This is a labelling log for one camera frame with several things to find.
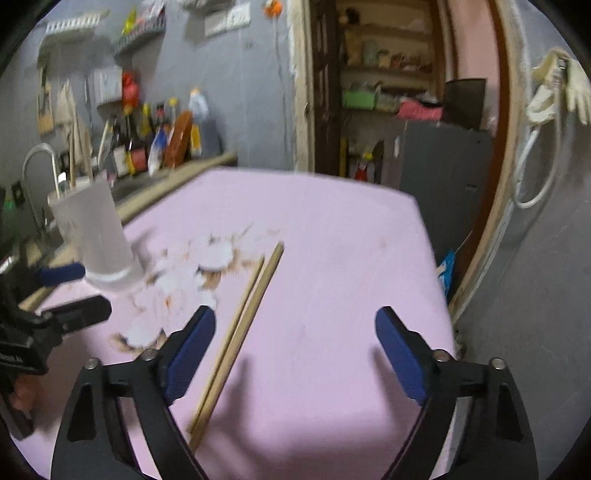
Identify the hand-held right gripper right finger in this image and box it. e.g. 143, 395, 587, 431
375, 305, 540, 480

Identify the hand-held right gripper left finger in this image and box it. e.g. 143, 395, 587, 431
50, 305, 218, 480

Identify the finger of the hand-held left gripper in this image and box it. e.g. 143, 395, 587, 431
18, 262, 86, 288
32, 295, 113, 336

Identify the white cup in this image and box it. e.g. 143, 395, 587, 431
47, 180, 140, 292

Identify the person's left hand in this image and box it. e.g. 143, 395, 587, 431
10, 374, 38, 412

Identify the blue snack packet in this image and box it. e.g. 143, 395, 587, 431
436, 249, 458, 302

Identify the metal sink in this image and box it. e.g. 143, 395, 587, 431
111, 178, 154, 200

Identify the metal faucet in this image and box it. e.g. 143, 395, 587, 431
21, 143, 64, 232

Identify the dark sauce bottle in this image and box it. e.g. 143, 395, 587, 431
111, 120, 132, 179
127, 113, 148, 175

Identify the pink floral tablecloth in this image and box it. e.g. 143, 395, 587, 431
9, 167, 459, 480

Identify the white blue packet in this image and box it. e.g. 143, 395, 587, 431
148, 127, 170, 176

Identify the hanging beige cloth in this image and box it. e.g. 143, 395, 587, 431
55, 80, 86, 158

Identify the hanging wooden board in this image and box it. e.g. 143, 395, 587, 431
37, 65, 55, 136

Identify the grey cabinet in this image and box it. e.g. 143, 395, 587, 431
399, 119, 495, 265

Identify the orange brown packet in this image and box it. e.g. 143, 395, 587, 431
163, 111, 194, 168

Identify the red plastic bag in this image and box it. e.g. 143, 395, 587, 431
121, 70, 140, 107

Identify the pink plastic bag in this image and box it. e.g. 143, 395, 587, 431
398, 100, 444, 122

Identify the black panel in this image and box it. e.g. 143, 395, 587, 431
444, 78, 487, 131

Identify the green box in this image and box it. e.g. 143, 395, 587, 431
342, 90, 376, 110

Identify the dark wooden door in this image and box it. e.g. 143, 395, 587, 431
310, 0, 345, 177

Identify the wooden shelf unit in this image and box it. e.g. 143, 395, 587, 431
339, 0, 447, 112

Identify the white rubber glove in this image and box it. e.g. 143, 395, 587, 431
566, 58, 591, 126
526, 48, 571, 128

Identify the white wall box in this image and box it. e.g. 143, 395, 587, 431
95, 67, 123, 107

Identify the white hose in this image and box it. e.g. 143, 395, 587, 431
512, 69, 567, 210

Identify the wooden door frame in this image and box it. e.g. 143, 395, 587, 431
450, 0, 523, 325

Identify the grey wall rack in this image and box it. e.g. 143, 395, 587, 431
113, 14, 167, 59

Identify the white wall rack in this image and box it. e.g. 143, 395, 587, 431
44, 6, 112, 36

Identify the white wall socket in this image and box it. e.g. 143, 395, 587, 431
203, 4, 253, 36

